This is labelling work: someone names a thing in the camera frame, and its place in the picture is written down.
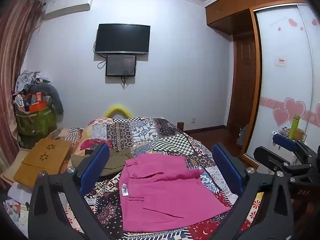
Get olive green pants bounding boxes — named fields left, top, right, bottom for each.
left=70, top=147, right=134, bottom=178

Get striped red curtain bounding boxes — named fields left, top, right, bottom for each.
left=0, top=0, right=45, bottom=193

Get yellow curved cushion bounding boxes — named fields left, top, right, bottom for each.
left=104, top=104, right=130, bottom=118

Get green bottle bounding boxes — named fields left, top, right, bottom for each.
left=287, top=115, right=300, bottom=140

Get wooden wardrobe with heart doors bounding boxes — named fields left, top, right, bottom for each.
left=205, top=0, right=320, bottom=170

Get white air conditioner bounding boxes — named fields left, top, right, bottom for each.
left=41, top=0, right=94, bottom=20

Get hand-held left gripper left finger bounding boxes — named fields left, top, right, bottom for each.
left=27, top=142, right=118, bottom=240

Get small black wall monitor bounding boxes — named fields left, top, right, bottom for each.
left=105, top=54, right=137, bottom=77

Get black monitor cable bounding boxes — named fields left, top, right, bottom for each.
left=121, top=71, right=130, bottom=90

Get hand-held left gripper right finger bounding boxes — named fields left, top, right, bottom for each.
left=212, top=142, right=300, bottom=240

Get wooden lap desk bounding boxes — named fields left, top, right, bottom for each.
left=13, top=138, right=73, bottom=188

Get yellow mug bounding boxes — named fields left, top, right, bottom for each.
left=294, top=129, right=307, bottom=142

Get magenta cloth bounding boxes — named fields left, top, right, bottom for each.
left=80, top=139, right=113, bottom=152

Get green laundry basket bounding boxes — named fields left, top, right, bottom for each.
left=15, top=106, right=57, bottom=148

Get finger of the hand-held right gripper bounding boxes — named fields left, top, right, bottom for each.
left=272, top=133, right=319, bottom=167
left=253, top=146, right=300, bottom=180

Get pile of grey clothes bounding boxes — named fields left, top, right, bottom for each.
left=15, top=70, right=50, bottom=93

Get orange box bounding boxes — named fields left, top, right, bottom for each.
left=29, top=102, right=47, bottom=113

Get pink pants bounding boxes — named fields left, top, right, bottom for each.
left=119, top=153, right=232, bottom=232

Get large black wall television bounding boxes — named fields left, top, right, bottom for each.
left=96, top=24, right=151, bottom=55

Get brown wooden door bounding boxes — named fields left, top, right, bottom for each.
left=227, top=34, right=258, bottom=132

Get patchwork printed blanket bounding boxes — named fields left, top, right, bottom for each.
left=60, top=116, right=265, bottom=240

